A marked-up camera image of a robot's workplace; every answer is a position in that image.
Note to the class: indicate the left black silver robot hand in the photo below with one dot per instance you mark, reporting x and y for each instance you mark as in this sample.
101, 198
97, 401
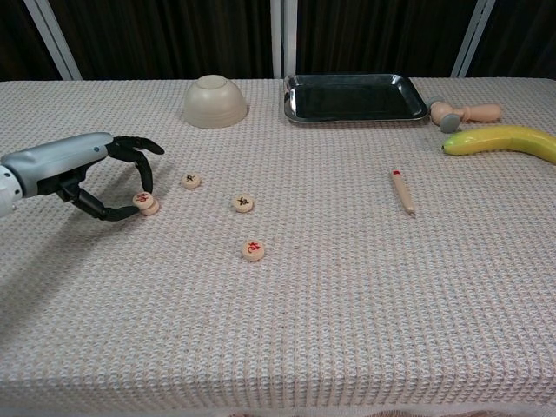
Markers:
56, 158

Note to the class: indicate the chess piece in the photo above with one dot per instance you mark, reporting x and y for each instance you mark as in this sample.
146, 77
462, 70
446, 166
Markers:
153, 209
142, 200
243, 203
254, 250
190, 180

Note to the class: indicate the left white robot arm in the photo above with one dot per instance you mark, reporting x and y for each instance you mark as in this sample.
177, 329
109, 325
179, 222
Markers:
6, 191

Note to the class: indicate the dark curtain panel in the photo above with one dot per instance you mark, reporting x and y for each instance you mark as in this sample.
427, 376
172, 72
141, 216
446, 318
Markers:
17, 43
174, 39
521, 39
382, 35

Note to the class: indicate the upturned beige ceramic bowl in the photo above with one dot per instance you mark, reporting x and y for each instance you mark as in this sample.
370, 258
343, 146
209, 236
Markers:
216, 104

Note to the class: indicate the beige woven tablecloth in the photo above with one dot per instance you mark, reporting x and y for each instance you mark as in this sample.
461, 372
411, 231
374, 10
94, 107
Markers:
304, 304

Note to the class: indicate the rectangular steel tray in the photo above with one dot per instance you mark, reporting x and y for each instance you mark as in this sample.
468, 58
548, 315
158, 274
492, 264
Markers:
352, 97

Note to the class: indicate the wooden stick with red tip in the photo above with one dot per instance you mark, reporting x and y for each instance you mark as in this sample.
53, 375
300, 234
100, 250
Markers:
403, 193

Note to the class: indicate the wooden toy mallet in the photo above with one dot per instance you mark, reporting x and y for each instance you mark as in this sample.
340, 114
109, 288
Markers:
473, 113

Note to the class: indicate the yellow green banana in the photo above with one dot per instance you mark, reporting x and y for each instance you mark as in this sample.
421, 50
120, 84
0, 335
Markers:
499, 140

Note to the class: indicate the white frame post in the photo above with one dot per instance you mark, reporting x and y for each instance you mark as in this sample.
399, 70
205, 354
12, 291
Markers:
52, 39
473, 39
282, 39

